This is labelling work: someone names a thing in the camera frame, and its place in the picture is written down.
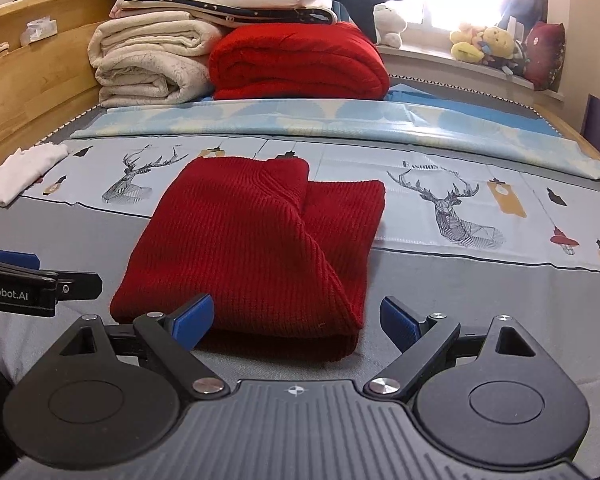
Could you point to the wooden bed headboard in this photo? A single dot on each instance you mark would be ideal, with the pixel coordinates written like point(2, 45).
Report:
point(45, 84)

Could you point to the small white box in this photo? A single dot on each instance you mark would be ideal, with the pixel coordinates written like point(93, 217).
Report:
point(39, 29)

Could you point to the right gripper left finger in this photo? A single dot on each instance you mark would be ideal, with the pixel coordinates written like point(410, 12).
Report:
point(163, 343)

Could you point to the folded cream blanket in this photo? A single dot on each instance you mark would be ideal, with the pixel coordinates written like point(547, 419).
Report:
point(156, 58)

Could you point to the light blue patterned sheet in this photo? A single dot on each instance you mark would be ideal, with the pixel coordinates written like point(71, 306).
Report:
point(381, 121)

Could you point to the dark red knit garment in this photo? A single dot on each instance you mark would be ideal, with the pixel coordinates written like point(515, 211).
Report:
point(284, 258)

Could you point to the deer print bed sheet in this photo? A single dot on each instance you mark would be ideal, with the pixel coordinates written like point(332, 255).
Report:
point(510, 247)

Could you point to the dark red cushion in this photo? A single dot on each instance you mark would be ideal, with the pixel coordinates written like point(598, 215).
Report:
point(545, 48)

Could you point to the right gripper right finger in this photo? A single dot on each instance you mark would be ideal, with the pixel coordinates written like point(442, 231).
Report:
point(428, 345)

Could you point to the white plush toy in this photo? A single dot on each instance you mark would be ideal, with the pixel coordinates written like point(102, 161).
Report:
point(389, 27)

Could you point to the yellow plush toys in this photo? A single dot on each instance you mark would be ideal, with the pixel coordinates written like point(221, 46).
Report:
point(488, 46)

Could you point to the small white cloth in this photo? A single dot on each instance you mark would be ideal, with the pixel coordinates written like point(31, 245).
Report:
point(22, 168)

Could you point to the folded red blanket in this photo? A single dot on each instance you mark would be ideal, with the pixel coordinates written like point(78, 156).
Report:
point(297, 61)

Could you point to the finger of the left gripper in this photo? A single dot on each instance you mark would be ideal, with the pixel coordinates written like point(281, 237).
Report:
point(78, 286)
point(21, 259)

